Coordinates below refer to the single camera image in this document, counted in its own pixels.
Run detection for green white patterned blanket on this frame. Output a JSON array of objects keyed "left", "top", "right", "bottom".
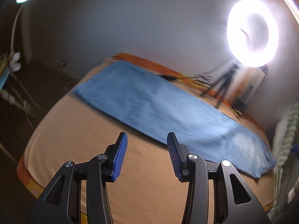
[{"left": 268, "top": 101, "right": 298, "bottom": 223}]

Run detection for beige blanket on bed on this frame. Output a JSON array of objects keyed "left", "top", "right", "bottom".
[{"left": 24, "top": 59, "right": 276, "bottom": 223}]

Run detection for orange floral bed sheet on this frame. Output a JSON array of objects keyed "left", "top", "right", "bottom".
[{"left": 16, "top": 53, "right": 275, "bottom": 211}]

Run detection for small black tripod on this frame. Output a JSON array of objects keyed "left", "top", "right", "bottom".
[{"left": 200, "top": 62, "right": 241, "bottom": 108}]

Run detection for folded silver tripod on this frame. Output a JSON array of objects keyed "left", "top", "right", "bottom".
[{"left": 231, "top": 65, "right": 268, "bottom": 114}]

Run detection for light blue denim pants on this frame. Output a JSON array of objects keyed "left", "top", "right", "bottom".
[{"left": 73, "top": 61, "right": 276, "bottom": 178}]

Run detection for bright ring light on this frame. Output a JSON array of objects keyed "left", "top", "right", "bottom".
[{"left": 226, "top": 0, "right": 279, "bottom": 67}]

